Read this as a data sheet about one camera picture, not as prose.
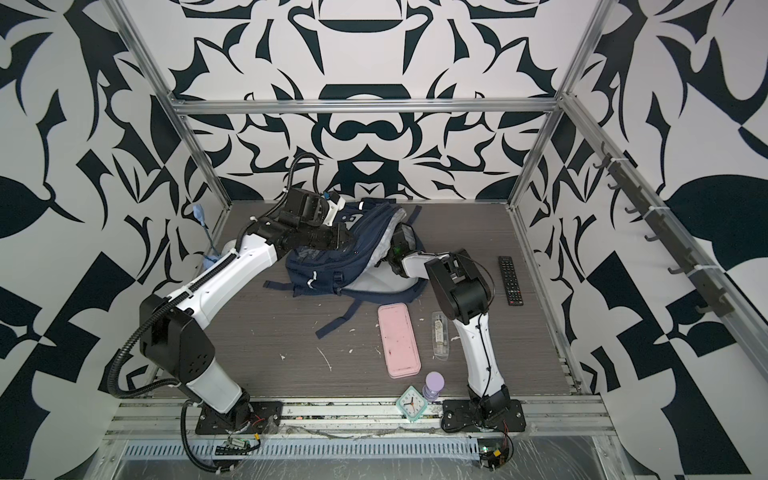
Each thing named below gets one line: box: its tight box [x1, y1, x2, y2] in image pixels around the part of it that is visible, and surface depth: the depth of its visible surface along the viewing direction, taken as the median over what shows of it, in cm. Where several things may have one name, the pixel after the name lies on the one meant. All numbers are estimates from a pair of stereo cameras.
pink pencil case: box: [377, 303, 422, 379], surface depth 86 cm
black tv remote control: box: [498, 256, 524, 306], surface depth 99 cm
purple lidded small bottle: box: [422, 371, 446, 402], surface depth 73 cm
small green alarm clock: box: [396, 385, 428, 422], surface depth 76 cm
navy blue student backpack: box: [262, 198, 429, 338], surface depth 91 cm
